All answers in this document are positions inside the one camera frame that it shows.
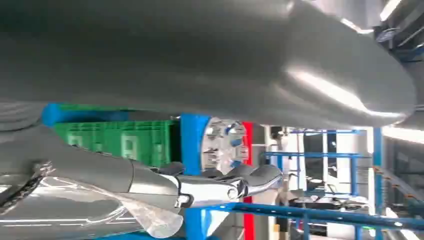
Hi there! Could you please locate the shiny silver round parcel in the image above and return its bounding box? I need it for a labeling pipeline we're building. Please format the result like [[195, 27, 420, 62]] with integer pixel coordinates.
[[200, 117, 248, 176]]

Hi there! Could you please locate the blue metal shelf frame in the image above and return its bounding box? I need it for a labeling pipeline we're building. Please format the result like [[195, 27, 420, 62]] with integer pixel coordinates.
[[264, 128, 386, 240]]

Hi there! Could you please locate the ribbed grey right arm sleeve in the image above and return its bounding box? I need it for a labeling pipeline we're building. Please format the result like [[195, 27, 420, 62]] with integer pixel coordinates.
[[0, 100, 43, 133]]

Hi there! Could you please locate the blue metal frame post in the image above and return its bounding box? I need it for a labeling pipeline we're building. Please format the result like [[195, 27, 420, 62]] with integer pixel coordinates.
[[180, 113, 214, 240]]

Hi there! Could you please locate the blue metal rail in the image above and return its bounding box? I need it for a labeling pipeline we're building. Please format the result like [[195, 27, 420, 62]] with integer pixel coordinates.
[[198, 202, 424, 232]]

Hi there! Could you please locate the green plastic crate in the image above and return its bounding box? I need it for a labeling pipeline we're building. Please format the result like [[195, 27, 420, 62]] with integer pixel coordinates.
[[52, 119, 182, 169]]

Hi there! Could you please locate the black braided cable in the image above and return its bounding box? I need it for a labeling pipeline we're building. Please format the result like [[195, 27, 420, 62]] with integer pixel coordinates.
[[0, 161, 56, 214]]

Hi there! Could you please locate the red upright post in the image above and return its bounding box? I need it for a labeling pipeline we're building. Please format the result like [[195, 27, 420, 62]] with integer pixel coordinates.
[[241, 121, 257, 240]]

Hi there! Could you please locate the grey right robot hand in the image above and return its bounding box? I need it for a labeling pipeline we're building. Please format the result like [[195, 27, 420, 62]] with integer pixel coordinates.
[[0, 0, 417, 210]]

